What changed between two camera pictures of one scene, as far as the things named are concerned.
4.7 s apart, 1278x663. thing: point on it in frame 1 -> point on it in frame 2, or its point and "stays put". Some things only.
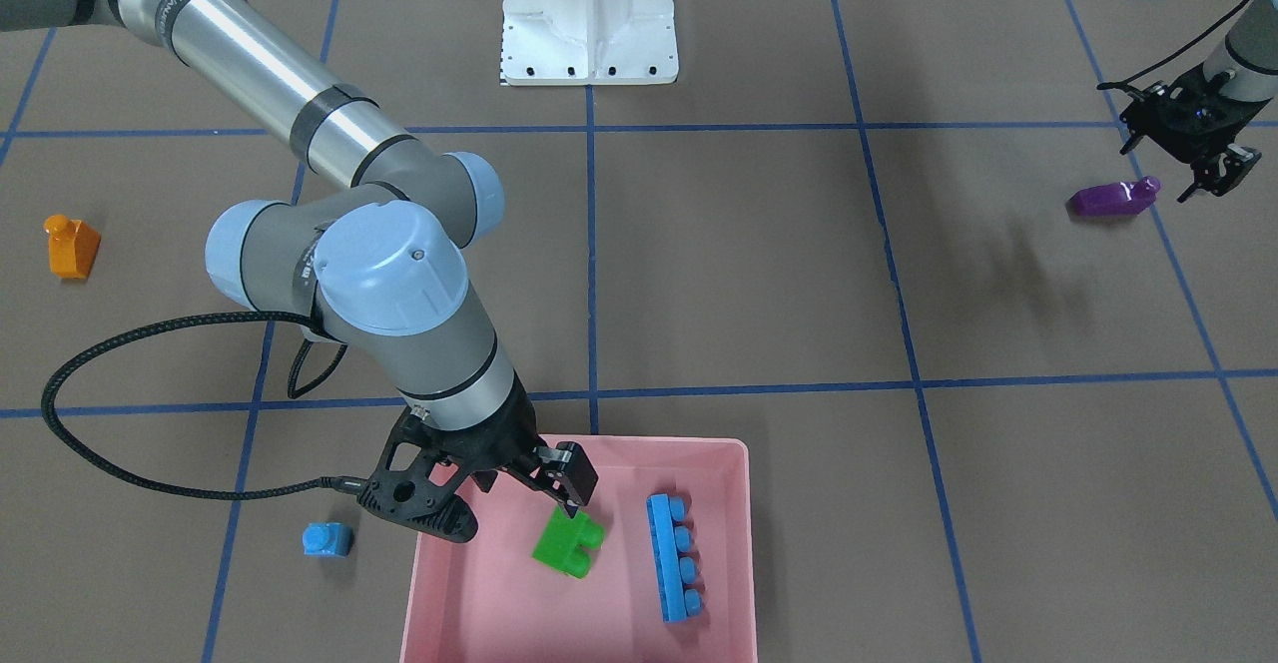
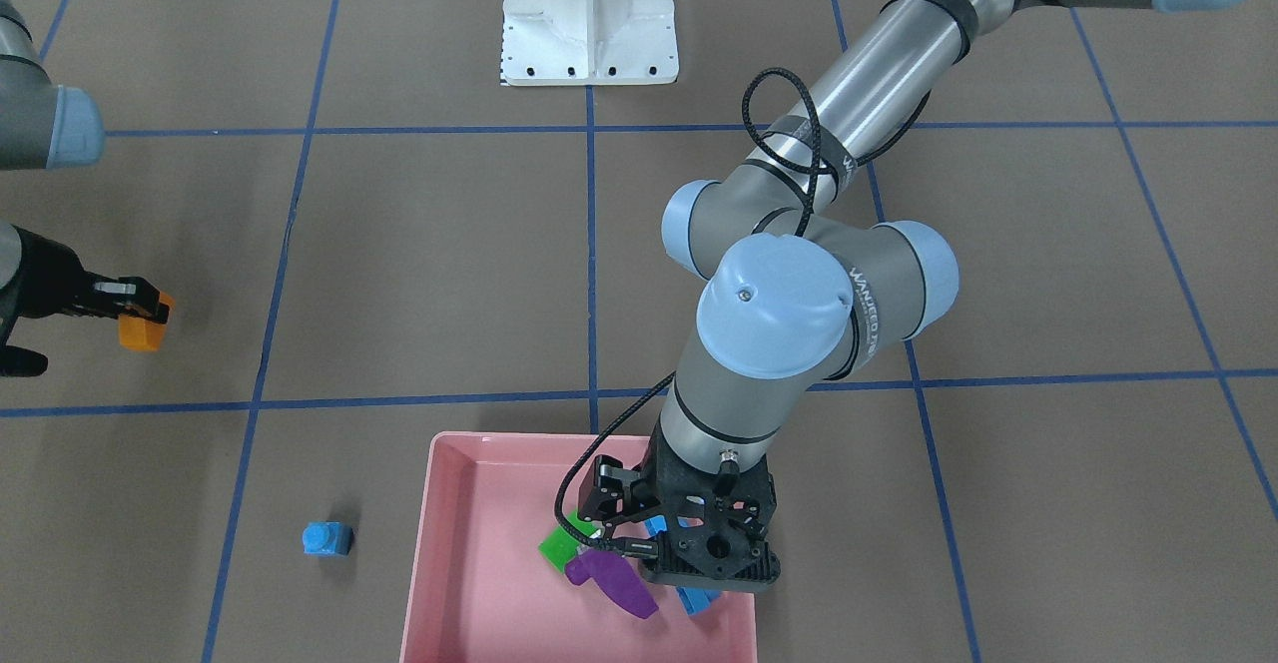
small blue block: x=327 y=539 stays put
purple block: x=1114 y=199 -> x=617 y=577
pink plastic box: x=487 y=599 stays put
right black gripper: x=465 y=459 -> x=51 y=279
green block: x=561 y=539 stays put
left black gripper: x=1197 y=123 -> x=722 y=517
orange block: x=73 y=246 -> x=142 y=334
